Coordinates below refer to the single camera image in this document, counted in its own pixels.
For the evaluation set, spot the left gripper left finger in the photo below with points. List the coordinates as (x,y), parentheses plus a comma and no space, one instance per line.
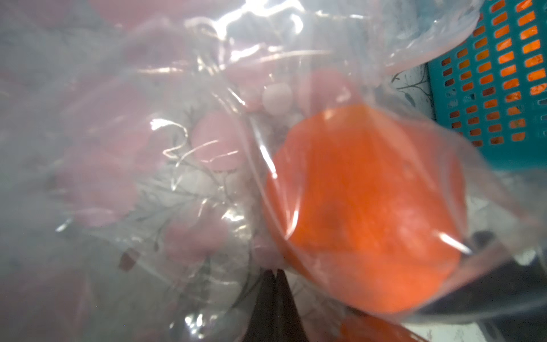
(263,322)

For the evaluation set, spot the teal plastic basket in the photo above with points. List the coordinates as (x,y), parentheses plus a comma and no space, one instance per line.
(491,89)

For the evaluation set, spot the orange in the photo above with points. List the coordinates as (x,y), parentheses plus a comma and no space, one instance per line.
(368,207)
(365,328)

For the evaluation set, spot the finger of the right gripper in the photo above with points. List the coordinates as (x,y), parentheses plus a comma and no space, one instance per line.
(509,302)

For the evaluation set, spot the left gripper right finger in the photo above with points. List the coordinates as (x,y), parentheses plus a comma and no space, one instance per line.
(288,324)

